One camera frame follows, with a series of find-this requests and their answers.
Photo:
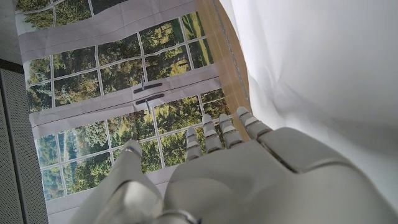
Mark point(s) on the printed window forest backdrop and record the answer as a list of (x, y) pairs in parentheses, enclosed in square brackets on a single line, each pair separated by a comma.
[(109, 77)]

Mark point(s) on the large white paper sheet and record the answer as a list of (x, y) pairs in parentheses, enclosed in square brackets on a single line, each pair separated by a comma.
[(326, 62)]

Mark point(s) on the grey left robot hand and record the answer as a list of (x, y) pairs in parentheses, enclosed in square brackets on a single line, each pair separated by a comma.
[(248, 180)]

